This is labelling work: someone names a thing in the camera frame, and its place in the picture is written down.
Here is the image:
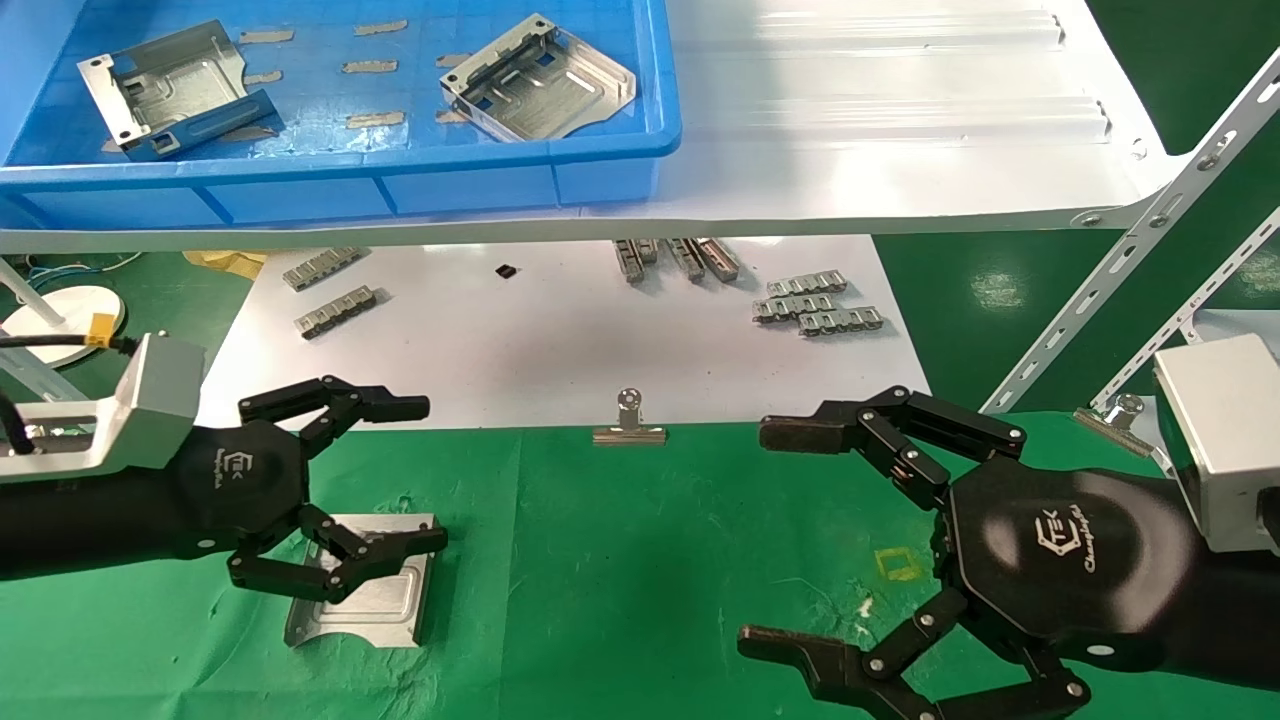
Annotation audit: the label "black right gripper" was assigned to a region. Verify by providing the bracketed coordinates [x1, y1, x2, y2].
[737, 387, 1201, 720]

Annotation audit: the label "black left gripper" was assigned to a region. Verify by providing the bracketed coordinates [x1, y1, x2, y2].
[170, 376, 450, 605]

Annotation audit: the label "sheet metal part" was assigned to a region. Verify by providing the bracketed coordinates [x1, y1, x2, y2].
[77, 20, 280, 161]
[284, 513, 439, 649]
[438, 12, 639, 144]

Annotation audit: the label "green cloth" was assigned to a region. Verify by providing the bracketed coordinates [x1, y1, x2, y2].
[0, 412, 1280, 720]

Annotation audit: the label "silver binder clip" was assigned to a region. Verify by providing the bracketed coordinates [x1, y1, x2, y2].
[1075, 393, 1166, 459]
[592, 387, 668, 446]

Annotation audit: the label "white flat board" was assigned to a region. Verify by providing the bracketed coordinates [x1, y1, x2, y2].
[180, 235, 933, 433]

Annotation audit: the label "yellow crumpled material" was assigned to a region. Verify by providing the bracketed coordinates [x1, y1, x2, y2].
[183, 250, 269, 282]

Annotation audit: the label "blue plastic bin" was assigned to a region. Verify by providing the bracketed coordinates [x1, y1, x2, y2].
[0, 0, 684, 229]

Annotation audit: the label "white round stand base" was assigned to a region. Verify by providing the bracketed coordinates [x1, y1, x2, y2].
[0, 256, 127, 369]

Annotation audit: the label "white slotted metal strut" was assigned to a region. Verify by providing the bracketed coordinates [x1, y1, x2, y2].
[1090, 205, 1280, 411]
[0, 350, 101, 409]
[980, 45, 1280, 416]

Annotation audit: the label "white metal shelf panel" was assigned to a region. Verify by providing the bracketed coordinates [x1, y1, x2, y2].
[0, 0, 1193, 253]

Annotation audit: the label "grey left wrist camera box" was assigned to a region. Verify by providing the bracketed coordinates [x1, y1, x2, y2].
[0, 333, 208, 485]

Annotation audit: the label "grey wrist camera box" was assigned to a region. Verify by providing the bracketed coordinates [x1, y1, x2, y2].
[1152, 334, 1280, 557]
[0, 333, 208, 485]

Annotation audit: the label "black cable with yellow tag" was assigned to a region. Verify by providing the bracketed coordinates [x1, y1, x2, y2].
[0, 313, 138, 353]

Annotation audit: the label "thin blue and white wires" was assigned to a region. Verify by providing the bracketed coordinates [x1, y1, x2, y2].
[22, 252, 147, 289]

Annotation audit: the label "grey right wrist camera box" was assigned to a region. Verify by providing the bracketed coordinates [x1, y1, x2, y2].
[1152, 334, 1280, 557]

